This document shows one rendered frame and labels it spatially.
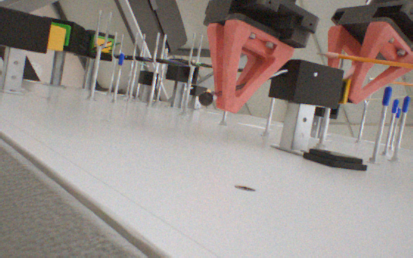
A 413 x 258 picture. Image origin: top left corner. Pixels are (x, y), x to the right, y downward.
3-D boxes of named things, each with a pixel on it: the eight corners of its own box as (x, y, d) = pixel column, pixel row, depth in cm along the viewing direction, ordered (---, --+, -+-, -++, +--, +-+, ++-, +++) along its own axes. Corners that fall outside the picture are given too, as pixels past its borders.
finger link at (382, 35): (337, 113, 52) (376, 47, 53) (387, 121, 45) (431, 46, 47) (300, 79, 49) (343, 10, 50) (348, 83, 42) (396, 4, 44)
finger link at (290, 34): (239, 118, 45) (268, 31, 46) (281, 127, 39) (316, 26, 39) (181, 96, 42) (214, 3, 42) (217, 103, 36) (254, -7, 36)
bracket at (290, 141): (269, 146, 47) (278, 99, 47) (287, 148, 48) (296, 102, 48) (297, 154, 43) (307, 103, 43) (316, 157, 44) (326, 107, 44)
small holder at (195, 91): (171, 105, 118) (175, 81, 118) (195, 108, 123) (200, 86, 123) (181, 107, 114) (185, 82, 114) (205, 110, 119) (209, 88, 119)
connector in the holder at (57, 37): (37, 47, 59) (41, 25, 59) (52, 50, 60) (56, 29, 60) (47, 48, 56) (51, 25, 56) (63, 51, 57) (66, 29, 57)
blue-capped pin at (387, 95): (363, 161, 50) (378, 84, 49) (372, 162, 50) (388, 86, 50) (373, 164, 48) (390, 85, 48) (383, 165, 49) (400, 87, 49)
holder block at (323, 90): (267, 96, 46) (274, 58, 46) (309, 105, 49) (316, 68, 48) (293, 100, 42) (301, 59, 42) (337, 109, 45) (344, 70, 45)
